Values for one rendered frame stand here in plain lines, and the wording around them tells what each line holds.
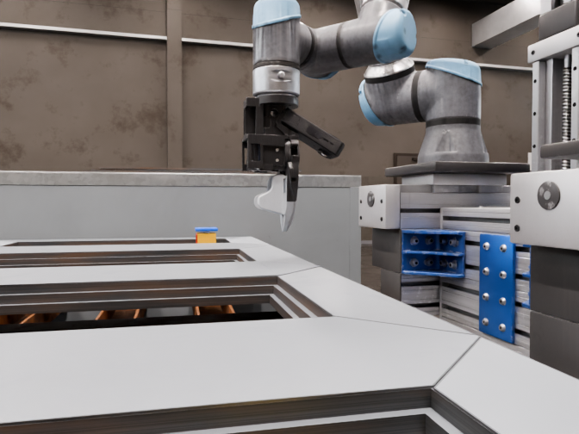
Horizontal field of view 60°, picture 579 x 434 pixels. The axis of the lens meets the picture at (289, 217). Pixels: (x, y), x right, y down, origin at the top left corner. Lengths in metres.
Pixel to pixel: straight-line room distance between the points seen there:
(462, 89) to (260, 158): 0.53
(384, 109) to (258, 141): 0.49
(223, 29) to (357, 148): 4.01
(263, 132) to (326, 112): 11.06
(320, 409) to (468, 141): 0.89
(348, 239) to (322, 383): 1.42
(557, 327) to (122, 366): 0.53
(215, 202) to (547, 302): 1.12
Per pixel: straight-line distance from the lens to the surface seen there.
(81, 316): 1.52
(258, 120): 0.79
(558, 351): 0.72
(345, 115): 11.99
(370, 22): 0.84
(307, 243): 1.66
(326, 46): 0.87
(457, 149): 1.11
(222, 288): 0.71
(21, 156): 11.30
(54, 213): 1.64
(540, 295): 0.73
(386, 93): 1.18
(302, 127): 0.81
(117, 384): 0.32
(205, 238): 1.39
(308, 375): 0.32
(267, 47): 0.81
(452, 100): 1.14
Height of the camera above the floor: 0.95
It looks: 2 degrees down
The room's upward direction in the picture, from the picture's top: straight up
